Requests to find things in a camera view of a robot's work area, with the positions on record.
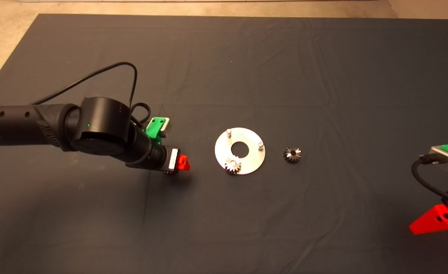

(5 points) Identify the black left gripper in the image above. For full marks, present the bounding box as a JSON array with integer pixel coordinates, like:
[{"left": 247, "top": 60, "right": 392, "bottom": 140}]
[{"left": 142, "top": 135, "right": 191, "bottom": 175}]

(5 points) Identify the round metal carrier plate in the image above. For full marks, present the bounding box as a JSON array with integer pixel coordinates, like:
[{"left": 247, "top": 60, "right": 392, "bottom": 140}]
[{"left": 215, "top": 127, "right": 266, "bottom": 175}]

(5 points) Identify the dark steel gear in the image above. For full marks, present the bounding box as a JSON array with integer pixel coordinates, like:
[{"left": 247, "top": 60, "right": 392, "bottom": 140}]
[{"left": 283, "top": 147, "right": 301, "bottom": 164}]

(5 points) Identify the dark grey table cloth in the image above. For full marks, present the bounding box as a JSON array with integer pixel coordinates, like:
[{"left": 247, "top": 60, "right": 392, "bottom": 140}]
[{"left": 0, "top": 14, "right": 448, "bottom": 274}]

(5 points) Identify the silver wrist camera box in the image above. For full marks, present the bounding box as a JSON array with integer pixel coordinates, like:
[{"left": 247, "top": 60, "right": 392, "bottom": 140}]
[
  {"left": 158, "top": 118, "right": 171, "bottom": 138},
  {"left": 429, "top": 146, "right": 448, "bottom": 175}
]

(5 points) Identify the thin black camera cable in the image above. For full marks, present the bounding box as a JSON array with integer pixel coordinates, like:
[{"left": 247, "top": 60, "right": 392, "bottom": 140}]
[
  {"left": 411, "top": 154, "right": 448, "bottom": 209},
  {"left": 29, "top": 62, "right": 152, "bottom": 132}
]

